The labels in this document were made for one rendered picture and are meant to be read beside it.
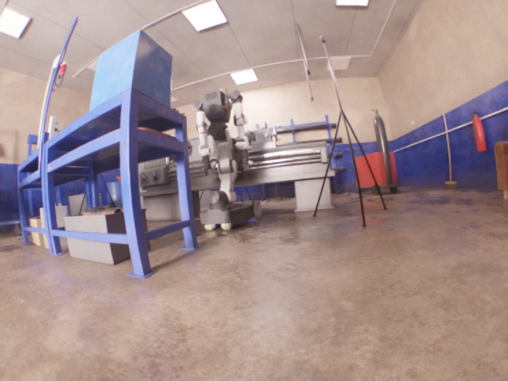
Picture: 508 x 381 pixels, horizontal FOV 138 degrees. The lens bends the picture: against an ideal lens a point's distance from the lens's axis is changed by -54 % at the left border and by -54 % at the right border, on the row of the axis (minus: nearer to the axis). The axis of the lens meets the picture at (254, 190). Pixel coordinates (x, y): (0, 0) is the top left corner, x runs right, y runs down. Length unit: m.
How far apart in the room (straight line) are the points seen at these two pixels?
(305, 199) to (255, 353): 2.31
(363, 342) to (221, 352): 0.30
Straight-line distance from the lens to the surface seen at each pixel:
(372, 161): 4.18
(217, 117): 2.15
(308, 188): 2.63
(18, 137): 5.53
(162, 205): 3.32
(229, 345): 0.51
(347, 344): 0.49
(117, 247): 1.28
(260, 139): 2.90
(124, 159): 0.97
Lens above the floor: 0.34
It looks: level
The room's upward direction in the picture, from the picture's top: 6 degrees counter-clockwise
